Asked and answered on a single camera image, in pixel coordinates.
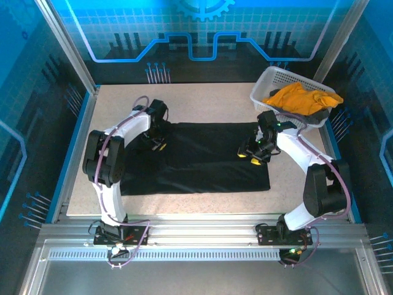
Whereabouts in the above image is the black t-shirt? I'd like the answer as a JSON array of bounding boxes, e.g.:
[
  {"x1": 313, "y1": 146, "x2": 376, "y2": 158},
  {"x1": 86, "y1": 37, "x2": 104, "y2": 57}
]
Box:
[{"x1": 119, "y1": 121, "x2": 271, "y2": 196}]

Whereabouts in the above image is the yellow t-shirt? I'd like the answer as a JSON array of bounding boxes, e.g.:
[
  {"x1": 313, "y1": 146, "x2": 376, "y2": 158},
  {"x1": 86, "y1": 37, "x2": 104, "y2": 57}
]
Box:
[{"x1": 261, "y1": 81, "x2": 344, "y2": 117}]

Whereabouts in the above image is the white plastic laundry basket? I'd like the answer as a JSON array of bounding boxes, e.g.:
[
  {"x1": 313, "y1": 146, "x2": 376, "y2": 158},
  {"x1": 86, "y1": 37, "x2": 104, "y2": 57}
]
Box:
[{"x1": 249, "y1": 66, "x2": 337, "y2": 129}]

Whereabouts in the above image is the blue edge strip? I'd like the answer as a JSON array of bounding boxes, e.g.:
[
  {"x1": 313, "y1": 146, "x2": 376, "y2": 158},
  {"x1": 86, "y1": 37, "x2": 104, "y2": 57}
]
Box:
[
  {"x1": 45, "y1": 87, "x2": 93, "y2": 224},
  {"x1": 324, "y1": 118, "x2": 364, "y2": 224}
]

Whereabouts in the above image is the black connector with green light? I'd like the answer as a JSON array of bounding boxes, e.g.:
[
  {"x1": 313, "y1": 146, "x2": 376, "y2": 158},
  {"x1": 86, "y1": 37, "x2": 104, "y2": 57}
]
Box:
[{"x1": 278, "y1": 247, "x2": 305, "y2": 266}]

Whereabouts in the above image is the grey metal shelf panel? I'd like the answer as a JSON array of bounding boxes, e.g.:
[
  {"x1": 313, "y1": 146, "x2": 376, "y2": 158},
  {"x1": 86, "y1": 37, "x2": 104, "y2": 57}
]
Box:
[{"x1": 39, "y1": 261, "x2": 368, "y2": 295}]

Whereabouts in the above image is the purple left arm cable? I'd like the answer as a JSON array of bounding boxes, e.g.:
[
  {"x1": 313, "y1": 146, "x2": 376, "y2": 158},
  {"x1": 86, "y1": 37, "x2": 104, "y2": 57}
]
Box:
[{"x1": 93, "y1": 95, "x2": 151, "y2": 270}]

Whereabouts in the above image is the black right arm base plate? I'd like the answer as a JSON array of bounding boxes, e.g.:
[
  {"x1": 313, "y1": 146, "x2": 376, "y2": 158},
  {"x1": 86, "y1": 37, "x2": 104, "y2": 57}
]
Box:
[{"x1": 255, "y1": 223, "x2": 314, "y2": 246}]

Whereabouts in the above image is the aluminium mounting rail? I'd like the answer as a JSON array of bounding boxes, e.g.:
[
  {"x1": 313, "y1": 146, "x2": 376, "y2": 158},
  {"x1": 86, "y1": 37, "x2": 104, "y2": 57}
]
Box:
[{"x1": 39, "y1": 214, "x2": 369, "y2": 248}]

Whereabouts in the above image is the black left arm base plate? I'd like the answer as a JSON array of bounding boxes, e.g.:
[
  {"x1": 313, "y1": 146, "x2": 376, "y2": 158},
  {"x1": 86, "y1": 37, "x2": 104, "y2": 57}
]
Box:
[{"x1": 93, "y1": 226, "x2": 150, "y2": 246}]

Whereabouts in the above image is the slotted grey cable duct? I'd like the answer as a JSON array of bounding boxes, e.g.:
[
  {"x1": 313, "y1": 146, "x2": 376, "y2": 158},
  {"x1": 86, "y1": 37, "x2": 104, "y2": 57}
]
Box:
[{"x1": 49, "y1": 249, "x2": 359, "y2": 262}]

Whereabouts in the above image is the aluminium frame post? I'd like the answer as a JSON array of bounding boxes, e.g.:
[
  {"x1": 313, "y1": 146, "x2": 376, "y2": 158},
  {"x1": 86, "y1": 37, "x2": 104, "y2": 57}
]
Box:
[
  {"x1": 312, "y1": 0, "x2": 371, "y2": 84},
  {"x1": 35, "y1": 0, "x2": 101, "y2": 93}
]

